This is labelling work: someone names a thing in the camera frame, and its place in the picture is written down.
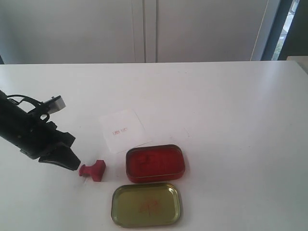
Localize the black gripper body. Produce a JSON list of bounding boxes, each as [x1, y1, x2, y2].
[[0, 91, 75, 159]]

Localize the red rubber stamp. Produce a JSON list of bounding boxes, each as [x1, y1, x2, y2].
[[78, 160, 106, 182]]

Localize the red ink pad tin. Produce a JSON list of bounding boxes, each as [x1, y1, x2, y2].
[[126, 144, 186, 183]]

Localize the white paper sheet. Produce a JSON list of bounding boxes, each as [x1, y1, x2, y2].
[[99, 109, 151, 153]]

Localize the white cabinet doors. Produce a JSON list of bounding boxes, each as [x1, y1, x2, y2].
[[0, 0, 279, 64]]

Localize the gold tin lid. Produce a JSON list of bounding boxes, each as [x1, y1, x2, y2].
[[111, 182, 181, 228]]

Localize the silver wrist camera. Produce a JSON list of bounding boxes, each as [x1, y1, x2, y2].
[[26, 95, 66, 116]]

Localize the black looped cable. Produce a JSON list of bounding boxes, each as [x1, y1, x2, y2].
[[6, 94, 37, 109]]

